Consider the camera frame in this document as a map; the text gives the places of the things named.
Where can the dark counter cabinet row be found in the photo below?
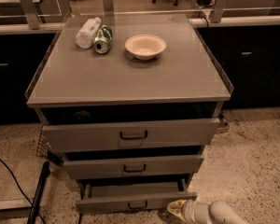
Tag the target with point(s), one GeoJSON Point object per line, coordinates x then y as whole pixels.
{"type": "Point", "coordinates": [249, 55]}

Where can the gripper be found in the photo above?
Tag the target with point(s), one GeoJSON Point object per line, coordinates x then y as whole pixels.
{"type": "Point", "coordinates": [188, 211]}

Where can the white plastic bottle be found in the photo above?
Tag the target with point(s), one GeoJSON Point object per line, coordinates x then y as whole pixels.
{"type": "Point", "coordinates": [85, 36]}

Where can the wire mesh basket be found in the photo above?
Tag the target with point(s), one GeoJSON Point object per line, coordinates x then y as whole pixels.
{"type": "Point", "coordinates": [43, 147]}

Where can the grey metal drawer cabinet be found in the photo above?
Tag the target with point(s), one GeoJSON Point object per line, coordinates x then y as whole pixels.
{"type": "Point", "coordinates": [80, 86]}

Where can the left metal railing post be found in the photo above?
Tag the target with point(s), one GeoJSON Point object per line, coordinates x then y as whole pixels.
{"type": "Point", "coordinates": [30, 13]}

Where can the grey top drawer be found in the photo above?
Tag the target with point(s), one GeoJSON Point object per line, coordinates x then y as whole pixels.
{"type": "Point", "coordinates": [129, 135]}

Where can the right metal railing post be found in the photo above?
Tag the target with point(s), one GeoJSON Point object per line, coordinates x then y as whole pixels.
{"type": "Point", "coordinates": [217, 12]}

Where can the grey middle drawer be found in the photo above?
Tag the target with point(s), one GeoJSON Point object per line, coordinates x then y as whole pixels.
{"type": "Point", "coordinates": [146, 166]}

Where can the green crushed soda can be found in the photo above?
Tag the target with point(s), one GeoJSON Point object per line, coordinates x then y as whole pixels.
{"type": "Point", "coordinates": [103, 41]}

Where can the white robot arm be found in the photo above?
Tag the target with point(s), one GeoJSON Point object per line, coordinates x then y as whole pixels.
{"type": "Point", "coordinates": [193, 212]}

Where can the grey bottom drawer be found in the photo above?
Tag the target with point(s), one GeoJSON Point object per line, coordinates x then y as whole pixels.
{"type": "Point", "coordinates": [134, 197]}

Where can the grey drawer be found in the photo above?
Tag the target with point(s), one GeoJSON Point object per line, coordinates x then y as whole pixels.
{"type": "Point", "coordinates": [146, 166]}
{"type": "Point", "coordinates": [134, 197]}
{"type": "Point", "coordinates": [129, 135]}

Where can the black pole on floor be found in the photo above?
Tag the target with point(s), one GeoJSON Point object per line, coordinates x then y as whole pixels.
{"type": "Point", "coordinates": [34, 211]}

